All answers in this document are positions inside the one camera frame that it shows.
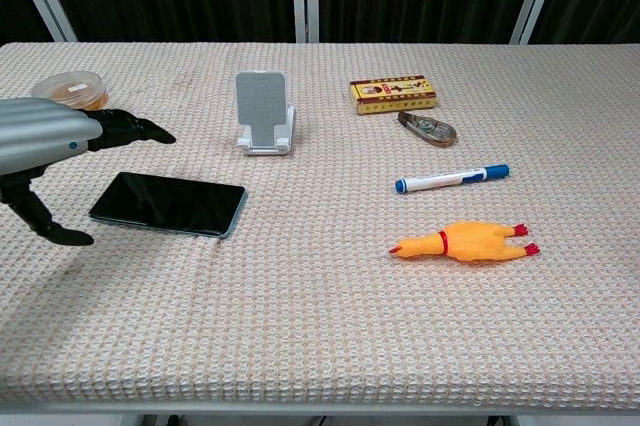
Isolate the yellow rubber chicken toy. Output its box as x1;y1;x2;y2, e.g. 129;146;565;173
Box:
389;220;542;264

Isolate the beige waffle weave tablecloth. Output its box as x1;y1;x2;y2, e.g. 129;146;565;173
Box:
0;41;640;410

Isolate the white marker with blue cap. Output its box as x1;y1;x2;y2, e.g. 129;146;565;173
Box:
394;163;511;195

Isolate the yellow and red printed box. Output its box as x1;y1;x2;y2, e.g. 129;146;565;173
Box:
349;77;437;117

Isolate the white phone stand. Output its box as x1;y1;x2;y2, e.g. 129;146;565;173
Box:
234;70;296;156

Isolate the clear round dish with orange content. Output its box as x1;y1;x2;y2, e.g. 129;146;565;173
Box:
30;71;110;112

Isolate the grey table frame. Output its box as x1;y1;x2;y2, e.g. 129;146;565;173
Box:
0;398;640;426

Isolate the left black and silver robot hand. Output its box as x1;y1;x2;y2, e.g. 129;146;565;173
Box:
0;97;177;247

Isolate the black smartphone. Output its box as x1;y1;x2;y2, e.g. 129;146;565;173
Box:
88;171;247;240

